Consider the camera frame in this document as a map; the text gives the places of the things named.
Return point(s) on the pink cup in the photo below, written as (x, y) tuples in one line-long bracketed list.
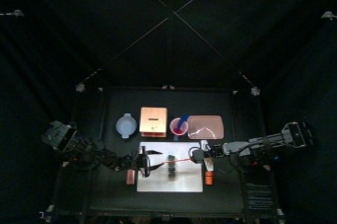
[(178, 128)]

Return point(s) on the orange and white toy tool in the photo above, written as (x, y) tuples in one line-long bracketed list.
[(208, 177)]

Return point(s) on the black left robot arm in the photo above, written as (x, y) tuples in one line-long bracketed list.
[(83, 151)]

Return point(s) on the white cutting board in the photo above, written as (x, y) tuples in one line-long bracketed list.
[(187, 178)]

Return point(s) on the small brown wooden block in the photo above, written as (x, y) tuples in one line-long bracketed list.
[(131, 177)]

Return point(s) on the blue utensil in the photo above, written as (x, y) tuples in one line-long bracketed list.
[(181, 120)]

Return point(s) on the light blue bowl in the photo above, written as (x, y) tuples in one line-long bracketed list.
[(126, 126)]

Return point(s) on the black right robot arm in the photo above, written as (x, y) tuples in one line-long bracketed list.
[(263, 144)]

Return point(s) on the wooden box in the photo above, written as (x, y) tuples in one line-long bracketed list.
[(154, 121)]

